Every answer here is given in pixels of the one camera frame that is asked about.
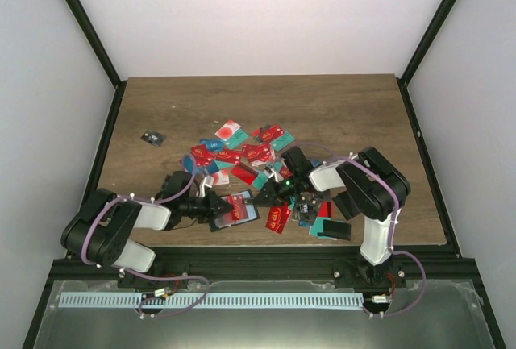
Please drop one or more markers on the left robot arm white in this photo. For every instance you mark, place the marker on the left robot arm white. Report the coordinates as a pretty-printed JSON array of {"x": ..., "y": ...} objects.
[{"x": 100, "y": 231}]

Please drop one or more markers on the teal card top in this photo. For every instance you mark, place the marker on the teal card top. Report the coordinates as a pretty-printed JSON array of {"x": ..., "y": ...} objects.
[{"x": 236, "y": 139}]

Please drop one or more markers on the black leather card holder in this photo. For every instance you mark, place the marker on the black leather card holder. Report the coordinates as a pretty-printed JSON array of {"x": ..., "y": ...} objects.
[{"x": 225, "y": 221}]

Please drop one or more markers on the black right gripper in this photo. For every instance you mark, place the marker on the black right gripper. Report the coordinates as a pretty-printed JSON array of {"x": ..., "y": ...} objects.
[{"x": 272, "y": 199}]

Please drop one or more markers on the black frame post right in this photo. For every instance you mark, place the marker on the black frame post right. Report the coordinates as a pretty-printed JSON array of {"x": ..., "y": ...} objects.
[{"x": 437, "y": 21}]

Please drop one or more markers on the light blue slotted cable duct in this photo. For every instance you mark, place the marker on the light blue slotted cable duct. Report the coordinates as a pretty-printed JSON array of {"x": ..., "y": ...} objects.
[{"x": 215, "y": 301}]

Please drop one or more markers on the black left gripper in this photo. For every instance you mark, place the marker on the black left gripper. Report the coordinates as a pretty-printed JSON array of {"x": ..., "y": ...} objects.
[{"x": 214, "y": 213}]

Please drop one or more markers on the red VIP card bottom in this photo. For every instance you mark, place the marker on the red VIP card bottom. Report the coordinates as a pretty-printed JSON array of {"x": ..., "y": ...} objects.
[{"x": 277, "y": 218}]

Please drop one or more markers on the white card red circle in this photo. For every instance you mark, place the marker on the white card red circle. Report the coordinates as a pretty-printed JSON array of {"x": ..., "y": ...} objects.
[{"x": 227, "y": 130}]

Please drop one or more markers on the red vip card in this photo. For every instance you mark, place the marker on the red vip card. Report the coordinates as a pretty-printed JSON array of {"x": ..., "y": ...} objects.
[
  {"x": 240, "y": 212},
  {"x": 277, "y": 218}
]

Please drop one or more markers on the teal card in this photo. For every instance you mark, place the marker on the teal card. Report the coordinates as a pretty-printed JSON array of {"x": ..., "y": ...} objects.
[
  {"x": 236, "y": 139},
  {"x": 282, "y": 141}
]

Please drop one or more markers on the black frame post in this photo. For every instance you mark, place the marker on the black frame post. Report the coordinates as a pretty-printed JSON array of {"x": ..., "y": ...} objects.
[
  {"x": 437, "y": 21},
  {"x": 91, "y": 35}
]

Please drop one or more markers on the black box on cards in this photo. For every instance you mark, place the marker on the black box on cards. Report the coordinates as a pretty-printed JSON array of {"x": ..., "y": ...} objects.
[{"x": 336, "y": 230}]

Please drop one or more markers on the black front rail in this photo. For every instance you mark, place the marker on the black front rail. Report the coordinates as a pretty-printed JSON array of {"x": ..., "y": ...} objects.
[{"x": 340, "y": 266}]

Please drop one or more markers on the black VIP card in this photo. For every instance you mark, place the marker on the black VIP card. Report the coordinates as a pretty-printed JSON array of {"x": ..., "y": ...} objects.
[{"x": 153, "y": 137}]

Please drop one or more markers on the teal card right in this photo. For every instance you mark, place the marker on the teal card right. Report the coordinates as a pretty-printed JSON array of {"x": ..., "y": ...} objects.
[{"x": 282, "y": 141}]

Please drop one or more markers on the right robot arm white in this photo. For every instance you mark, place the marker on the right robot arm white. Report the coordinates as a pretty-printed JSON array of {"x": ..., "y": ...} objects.
[{"x": 327, "y": 196}]

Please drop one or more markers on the black frame post left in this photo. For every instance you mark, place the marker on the black frame post left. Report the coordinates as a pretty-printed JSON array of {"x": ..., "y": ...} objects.
[{"x": 91, "y": 35}]

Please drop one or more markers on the blue card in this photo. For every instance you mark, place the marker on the blue card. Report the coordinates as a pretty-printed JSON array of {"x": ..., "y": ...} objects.
[{"x": 213, "y": 145}]

